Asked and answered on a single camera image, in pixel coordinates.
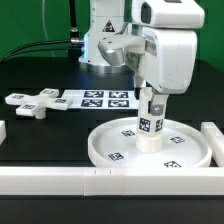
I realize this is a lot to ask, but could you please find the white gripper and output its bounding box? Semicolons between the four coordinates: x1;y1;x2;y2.
125;27;197;115

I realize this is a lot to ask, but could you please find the white round table top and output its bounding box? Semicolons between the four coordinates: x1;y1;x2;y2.
88;117;212;168

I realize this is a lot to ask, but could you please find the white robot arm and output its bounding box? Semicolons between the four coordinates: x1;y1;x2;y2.
80;0;205;116

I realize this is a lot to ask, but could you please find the white marker sheet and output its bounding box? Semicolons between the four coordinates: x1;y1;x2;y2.
62;90;138;109

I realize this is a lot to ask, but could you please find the white right fence bar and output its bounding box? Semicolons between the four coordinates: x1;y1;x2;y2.
201;122;224;167

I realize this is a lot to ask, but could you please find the white fence bar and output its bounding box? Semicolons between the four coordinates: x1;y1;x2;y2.
201;122;224;167
0;167;224;196
0;120;6;145

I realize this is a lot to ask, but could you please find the white front fence bar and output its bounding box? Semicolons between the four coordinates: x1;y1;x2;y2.
0;167;224;196

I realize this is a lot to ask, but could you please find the white cross table base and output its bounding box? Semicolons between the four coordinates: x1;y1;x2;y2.
5;88;73;119

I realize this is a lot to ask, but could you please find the white left fence bar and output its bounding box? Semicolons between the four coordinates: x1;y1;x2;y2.
0;120;6;145

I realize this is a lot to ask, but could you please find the black cable connector post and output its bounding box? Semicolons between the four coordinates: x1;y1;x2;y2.
68;0;79;39

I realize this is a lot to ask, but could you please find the black cable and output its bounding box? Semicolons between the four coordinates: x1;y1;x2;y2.
0;39;83;64

